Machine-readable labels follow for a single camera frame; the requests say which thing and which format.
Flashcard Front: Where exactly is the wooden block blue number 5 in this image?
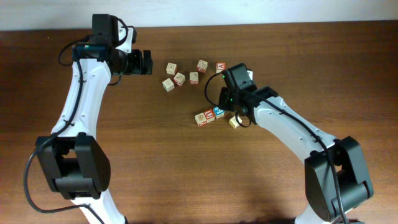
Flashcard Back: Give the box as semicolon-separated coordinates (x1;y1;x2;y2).
213;106;225;119

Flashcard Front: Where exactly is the wooden block yellow print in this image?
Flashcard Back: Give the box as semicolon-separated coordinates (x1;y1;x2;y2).
229;116;242;129

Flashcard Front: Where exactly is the wooden block red Y side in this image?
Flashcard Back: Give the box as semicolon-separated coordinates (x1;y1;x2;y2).
195;113;207;126

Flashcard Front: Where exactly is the wooden block red letter U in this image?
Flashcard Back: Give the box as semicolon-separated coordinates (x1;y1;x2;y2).
203;109;216;123

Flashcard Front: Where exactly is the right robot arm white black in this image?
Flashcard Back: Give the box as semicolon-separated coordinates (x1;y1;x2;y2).
219;63;374;223

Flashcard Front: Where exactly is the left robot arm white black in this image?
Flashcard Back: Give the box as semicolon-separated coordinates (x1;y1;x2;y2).
32;14;153;223

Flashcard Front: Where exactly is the wooden block red letter A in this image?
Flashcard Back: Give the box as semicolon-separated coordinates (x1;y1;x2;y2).
216;62;226;73

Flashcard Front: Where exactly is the plain wooden block far left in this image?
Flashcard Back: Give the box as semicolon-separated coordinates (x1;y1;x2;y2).
166;63;177;75

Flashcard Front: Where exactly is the wooden block green V side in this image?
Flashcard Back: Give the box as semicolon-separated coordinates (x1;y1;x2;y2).
162;78;175;92

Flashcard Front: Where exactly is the wooden block red bottom centre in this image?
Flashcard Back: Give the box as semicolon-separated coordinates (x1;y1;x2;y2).
189;72;199;84

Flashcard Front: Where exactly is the wooden block red upper centre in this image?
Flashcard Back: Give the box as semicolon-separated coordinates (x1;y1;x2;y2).
197;60;208;73

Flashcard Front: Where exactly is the wooden block red side tilted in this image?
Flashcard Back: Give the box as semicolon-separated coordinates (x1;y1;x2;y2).
173;72;186;86

